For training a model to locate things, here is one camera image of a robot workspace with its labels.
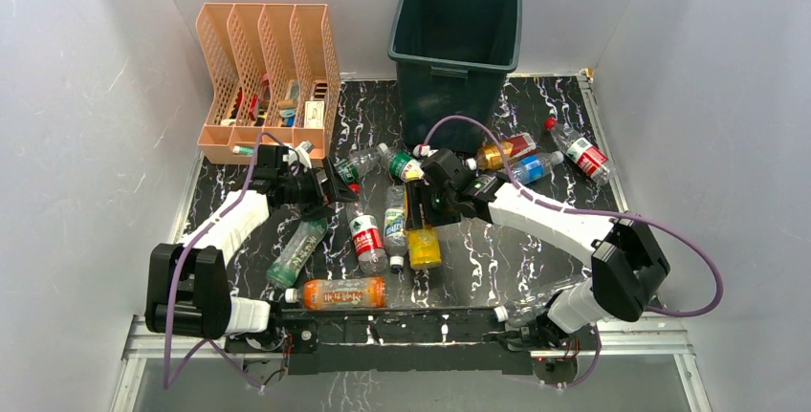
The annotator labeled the red label bottle far right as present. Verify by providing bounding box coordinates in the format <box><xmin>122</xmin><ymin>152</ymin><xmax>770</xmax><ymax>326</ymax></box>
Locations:
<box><xmin>544</xmin><ymin>118</ymin><xmax>615</xmax><ymax>185</ymax></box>

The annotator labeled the orange plastic file organizer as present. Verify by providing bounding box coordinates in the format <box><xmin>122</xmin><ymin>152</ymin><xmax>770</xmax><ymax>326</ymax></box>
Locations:
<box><xmin>196</xmin><ymin>3</ymin><xmax>341</xmax><ymax>164</ymax></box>

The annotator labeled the orange drink bottle white cap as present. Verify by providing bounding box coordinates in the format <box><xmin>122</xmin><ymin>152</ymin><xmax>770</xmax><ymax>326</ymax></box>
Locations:
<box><xmin>284</xmin><ymin>276</ymin><xmax>386</xmax><ymax>311</ymax></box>

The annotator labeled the yellow honey drink bottle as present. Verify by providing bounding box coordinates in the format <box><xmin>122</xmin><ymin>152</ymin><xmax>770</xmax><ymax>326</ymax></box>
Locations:
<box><xmin>406</xmin><ymin>210</ymin><xmax>442</xmax><ymax>270</ymax></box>

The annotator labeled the green label bottle green cap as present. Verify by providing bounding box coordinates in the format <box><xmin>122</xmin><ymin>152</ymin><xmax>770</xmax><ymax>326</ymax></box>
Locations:
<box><xmin>377</xmin><ymin>143</ymin><xmax>424</xmax><ymax>183</ymax></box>

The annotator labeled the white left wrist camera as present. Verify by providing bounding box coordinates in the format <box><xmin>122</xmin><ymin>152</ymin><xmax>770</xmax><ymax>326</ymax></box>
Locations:
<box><xmin>286</xmin><ymin>141</ymin><xmax>315</xmax><ymax>169</ymax></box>

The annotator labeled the gold red label bottle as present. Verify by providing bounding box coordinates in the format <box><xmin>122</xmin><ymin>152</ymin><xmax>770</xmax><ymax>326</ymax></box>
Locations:
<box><xmin>465</xmin><ymin>133</ymin><xmax>537</xmax><ymax>170</ymax></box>

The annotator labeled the blue white label bottle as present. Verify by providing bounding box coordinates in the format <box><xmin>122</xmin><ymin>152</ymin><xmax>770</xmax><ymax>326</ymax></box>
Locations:
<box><xmin>384</xmin><ymin>185</ymin><xmax>408</xmax><ymax>271</ymax></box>

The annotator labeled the red label water bottle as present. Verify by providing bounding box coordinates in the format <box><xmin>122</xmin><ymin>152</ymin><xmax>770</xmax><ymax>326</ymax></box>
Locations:
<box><xmin>345</xmin><ymin>199</ymin><xmax>388</xmax><ymax>275</ymax></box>

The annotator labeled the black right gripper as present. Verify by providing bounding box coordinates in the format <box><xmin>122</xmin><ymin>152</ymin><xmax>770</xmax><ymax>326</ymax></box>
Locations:
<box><xmin>405</xmin><ymin>179</ymin><xmax>461</xmax><ymax>231</ymax></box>

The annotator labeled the clear bottle near right base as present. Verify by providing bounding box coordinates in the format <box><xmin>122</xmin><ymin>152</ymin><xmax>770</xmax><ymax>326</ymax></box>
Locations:
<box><xmin>493</xmin><ymin>275</ymin><xmax>585</xmax><ymax>328</ymax></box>

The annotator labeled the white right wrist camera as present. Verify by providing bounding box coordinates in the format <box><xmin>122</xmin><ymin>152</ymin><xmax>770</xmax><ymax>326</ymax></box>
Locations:
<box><xmin>412</xmin><ymin>144</ymin><xmax>437</xmax><ymax>159</ymax></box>

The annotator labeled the dark green plastic bin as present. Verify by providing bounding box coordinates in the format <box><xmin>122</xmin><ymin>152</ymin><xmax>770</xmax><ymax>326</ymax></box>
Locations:
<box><xmin>387</xmin><ymin>0</ymin><xmax>522</xmax><ymax>154</ymax></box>

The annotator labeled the green tea bottle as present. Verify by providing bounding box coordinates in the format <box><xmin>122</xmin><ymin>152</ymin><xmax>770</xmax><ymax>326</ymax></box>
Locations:
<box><xmin>266</xmin><ymin>219</ymin><xmax>328</xmax><ymax>289</ymax></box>

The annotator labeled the blue label clear bottle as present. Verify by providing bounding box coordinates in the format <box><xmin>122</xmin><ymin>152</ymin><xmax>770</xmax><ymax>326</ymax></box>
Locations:
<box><xmin>510</xmin><ymin>151</ymin><xmax>564</xmax><ymax>185</ymax></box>

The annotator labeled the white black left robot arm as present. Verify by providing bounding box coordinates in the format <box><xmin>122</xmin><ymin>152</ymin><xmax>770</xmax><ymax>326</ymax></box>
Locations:
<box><xmin>144</xmin><ymin>144</ymin><xmax>358</xmax><ymax>351</ymax></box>

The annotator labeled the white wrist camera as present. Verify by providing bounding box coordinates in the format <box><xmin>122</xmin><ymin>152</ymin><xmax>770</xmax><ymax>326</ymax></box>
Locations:
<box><xmin>412</xmin><ymin>144</ymin><xmax>437</xmax><ymax>159</ymax></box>
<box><xmin>286</xmin><ymin>141</ymin><xmax>315</xmax><ymax>169</ymax></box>

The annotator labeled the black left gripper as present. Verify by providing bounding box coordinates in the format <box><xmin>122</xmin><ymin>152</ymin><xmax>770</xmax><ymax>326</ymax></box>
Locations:
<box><xmin>279</xmin><ymin>158</ymin><xmax>360</xmax><ymax>221</ymax></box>

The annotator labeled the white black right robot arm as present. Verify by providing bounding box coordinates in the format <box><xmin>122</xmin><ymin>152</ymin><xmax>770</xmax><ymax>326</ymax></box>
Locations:
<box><xmin>405</xmin><ymin>149</ymin><xmax>670</xmax><ymax>349</ymax></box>

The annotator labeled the clear bottle green label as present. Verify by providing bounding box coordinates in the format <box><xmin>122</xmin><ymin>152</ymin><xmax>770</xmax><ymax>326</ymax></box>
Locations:
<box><xmin>335</xmin><ymin>147</ymin><xmax>380</xmax><ymax>184</ymax></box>

